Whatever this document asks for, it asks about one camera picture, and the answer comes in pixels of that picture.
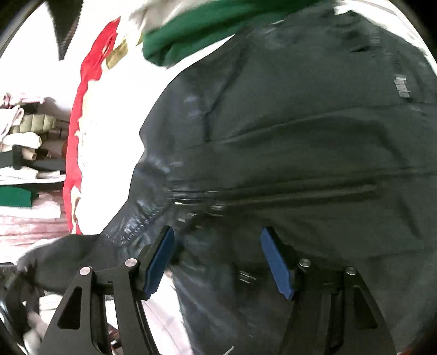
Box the olive puffer jacket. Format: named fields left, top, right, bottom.
left=10, top=114, right=56, bottom=135

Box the green striped sweater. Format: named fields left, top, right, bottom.
left=142, top=0, right=317, bottom=67

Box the white quilted mat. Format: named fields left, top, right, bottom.
left=76, top=26, right=225, bottom=235

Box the red floral blanket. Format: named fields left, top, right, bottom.
left=62, top=17, right=121, bottom=234

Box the black leather jacket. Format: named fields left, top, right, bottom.
left=19, top=4, right=436, bottom=354

